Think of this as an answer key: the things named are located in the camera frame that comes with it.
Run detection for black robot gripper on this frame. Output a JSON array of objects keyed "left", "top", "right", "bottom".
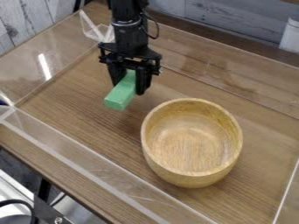
[{"left": 99, "top": 18, "right": 163, "bottom": 95}]

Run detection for green rectangular block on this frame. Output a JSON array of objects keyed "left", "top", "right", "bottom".
[{"left": 104, "top": 70, "right": 136, "bottom": 111}]

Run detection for brown wooden bowl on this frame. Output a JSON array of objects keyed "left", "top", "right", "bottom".
[{"left": 140, "top": 98, "right": 243, "bottom": 188}]

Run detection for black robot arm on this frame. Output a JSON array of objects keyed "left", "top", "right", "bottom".
[{"left": 98, "top": 0, "right": 163, "bottom": 95}]

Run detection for clear acrylic tray walls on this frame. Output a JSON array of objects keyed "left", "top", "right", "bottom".
[{"left": 0, "top": 14, "right": 299, "bottom": 224}]

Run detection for white cylindrical container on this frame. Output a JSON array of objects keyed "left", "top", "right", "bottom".
[{"left": 279, "top": 15, "right": 299, "bottom": 54}]

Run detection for black metal table leg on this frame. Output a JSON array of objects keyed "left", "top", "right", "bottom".
[{"left": 37, "top": 178, "right": 52, "bottom": 201}]

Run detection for black bracket with screw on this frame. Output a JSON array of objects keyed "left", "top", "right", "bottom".
[{"left": 33, "top": 196, "right": 74, "bottom": 224}]

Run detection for black cable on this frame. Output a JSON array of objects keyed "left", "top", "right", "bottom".
[{"left": 0, "top": 199, "right": 39, "bottom": 224}]

